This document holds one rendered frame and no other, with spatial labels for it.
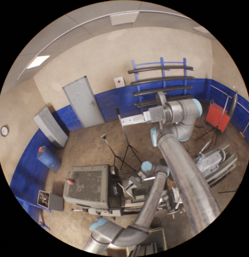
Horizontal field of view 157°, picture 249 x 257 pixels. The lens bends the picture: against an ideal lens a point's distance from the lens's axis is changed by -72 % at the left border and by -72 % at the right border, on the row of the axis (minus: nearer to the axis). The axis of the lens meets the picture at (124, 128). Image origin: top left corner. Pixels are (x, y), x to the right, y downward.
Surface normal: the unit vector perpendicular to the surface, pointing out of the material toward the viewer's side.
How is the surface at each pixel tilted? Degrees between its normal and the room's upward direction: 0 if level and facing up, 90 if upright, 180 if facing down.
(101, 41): 90
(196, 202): 37
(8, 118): 90
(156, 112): 49
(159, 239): 0
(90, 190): 0
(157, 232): 0
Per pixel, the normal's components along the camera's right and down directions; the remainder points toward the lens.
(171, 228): -0.23, -0.73
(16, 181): 0.97, -0.21
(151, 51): 0.05, 0.65
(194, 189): -0.61, -0.70
